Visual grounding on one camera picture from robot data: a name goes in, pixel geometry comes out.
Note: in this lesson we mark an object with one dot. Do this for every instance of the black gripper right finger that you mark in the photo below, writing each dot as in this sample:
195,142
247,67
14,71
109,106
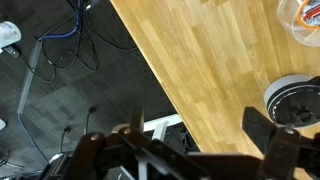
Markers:
258,128

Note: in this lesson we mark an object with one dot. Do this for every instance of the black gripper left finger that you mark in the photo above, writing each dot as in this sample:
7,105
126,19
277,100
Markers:
137,121

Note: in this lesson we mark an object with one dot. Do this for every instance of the orange coffee pod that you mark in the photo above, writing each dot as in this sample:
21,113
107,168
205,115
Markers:
309,14

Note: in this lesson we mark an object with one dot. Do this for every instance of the grey pot with black lid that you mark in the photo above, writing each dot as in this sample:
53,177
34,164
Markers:
294,101

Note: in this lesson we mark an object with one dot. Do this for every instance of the clear glass jar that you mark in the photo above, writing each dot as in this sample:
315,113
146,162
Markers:
287,15

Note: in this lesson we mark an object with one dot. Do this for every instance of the white paper roll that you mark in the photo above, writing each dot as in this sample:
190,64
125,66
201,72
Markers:
9,34

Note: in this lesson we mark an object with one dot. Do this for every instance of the white table leg frame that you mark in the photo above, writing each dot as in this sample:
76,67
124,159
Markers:
31,63

